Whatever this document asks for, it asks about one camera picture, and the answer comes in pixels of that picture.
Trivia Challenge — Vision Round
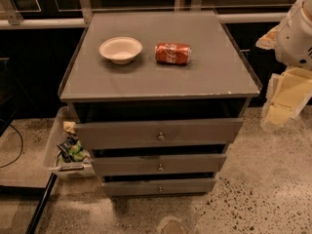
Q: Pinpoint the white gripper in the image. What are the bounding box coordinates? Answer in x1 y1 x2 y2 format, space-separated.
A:
255 26 312 132

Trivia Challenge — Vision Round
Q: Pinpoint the grey top drawer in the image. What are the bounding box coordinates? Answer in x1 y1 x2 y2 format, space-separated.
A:
74 118 243 150

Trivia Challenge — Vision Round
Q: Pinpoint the grey drawer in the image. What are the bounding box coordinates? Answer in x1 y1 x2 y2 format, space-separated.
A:
92 154 226 176
74 118 243 150
102 178 216 196

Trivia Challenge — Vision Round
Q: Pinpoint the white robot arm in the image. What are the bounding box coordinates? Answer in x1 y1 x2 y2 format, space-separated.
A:
255 0 312 132

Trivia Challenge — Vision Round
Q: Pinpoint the grey drawer cabinet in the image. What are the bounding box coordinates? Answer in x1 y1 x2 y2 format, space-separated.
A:
58 12 261 183

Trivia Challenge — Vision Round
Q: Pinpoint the grey middle drawer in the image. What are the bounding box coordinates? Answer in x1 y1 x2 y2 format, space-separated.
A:
92 154 226 176

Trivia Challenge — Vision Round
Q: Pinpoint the grey bottom drawer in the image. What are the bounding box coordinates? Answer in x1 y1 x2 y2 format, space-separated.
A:
102 178 216 196

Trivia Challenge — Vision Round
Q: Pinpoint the red cola can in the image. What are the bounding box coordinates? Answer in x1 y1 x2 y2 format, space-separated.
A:
155 43 191 65

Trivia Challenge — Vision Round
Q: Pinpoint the white paper bowl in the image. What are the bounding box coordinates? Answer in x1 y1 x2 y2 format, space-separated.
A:
98 37 142 64

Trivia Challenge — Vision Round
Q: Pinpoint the crumpled tan paper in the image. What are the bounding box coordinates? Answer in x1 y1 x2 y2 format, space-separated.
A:
63 121 75 134

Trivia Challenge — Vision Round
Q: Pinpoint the green snack bag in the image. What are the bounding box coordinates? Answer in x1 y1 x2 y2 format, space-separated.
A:
58 136 87 163

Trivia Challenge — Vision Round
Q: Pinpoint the black floor bar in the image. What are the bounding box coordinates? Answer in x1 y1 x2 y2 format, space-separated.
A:
25 173 58 234

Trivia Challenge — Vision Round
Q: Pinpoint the metal railing frame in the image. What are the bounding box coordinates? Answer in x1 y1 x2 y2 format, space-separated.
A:
0 0 296 29

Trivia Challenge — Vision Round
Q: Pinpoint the black floor cable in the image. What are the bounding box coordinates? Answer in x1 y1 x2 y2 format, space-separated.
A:
0 119 25 170

